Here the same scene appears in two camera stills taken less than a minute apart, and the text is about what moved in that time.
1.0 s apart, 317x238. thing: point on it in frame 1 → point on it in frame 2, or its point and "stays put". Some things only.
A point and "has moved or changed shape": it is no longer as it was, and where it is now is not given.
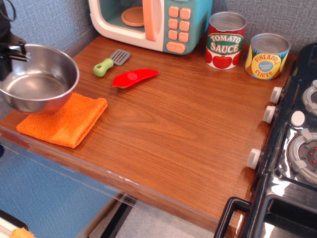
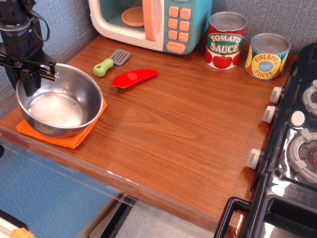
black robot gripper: x=11 y=45 → x=23 y=31
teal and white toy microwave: x=179 y=26 stays put
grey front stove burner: x=302 y=155 stays put
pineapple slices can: x=266 y=55 stays put
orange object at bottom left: x=21 y=232 stays put
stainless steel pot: x=42 y=84 has moved or changed shape
